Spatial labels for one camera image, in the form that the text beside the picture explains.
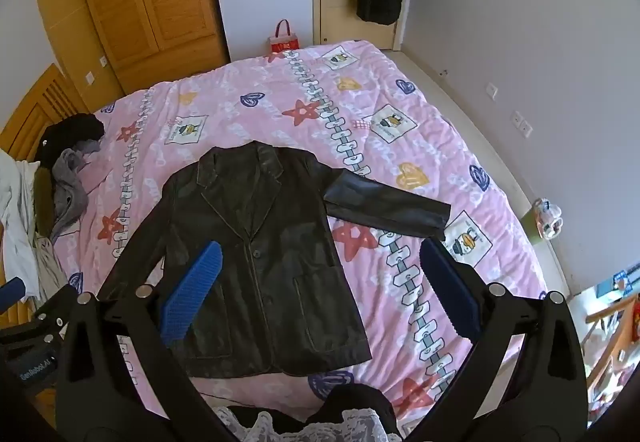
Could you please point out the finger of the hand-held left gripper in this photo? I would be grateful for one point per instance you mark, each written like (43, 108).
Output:
(11, 291)
(52, 308)

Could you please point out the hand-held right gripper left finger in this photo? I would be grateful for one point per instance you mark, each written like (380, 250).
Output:
(192, 289)

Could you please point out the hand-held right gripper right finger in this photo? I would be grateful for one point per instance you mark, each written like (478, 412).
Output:
(450, 289)

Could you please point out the black leather jacket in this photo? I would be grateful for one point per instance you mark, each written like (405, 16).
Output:
(260, 242)

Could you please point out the beige cloth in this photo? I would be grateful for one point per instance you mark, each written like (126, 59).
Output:
(49, 267)

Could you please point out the white cloth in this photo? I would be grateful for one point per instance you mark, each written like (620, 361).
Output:
(15, 202)

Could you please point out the olive cloth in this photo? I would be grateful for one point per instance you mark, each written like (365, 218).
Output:
(44, 202)

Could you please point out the green bin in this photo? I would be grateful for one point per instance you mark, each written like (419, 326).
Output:
(531, 228)

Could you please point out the grey cloth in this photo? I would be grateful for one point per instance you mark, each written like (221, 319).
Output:
(70, 192)

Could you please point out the pink printed blanket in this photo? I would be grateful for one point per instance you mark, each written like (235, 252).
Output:
(400, 162)

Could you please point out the black cloth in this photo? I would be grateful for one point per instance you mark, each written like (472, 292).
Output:
(70, 132)

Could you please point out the blue box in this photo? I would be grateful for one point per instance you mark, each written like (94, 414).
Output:
(620, 282)

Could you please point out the black and white lace garment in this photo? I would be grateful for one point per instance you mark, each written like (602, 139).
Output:
(310, 414)

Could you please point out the wooden rack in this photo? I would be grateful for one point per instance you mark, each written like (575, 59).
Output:
(612, 347)

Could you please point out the wooden headboard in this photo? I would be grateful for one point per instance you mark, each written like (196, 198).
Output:
(37, 112)

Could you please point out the red gift bag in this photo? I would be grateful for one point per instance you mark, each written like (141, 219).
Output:
(283, 45)

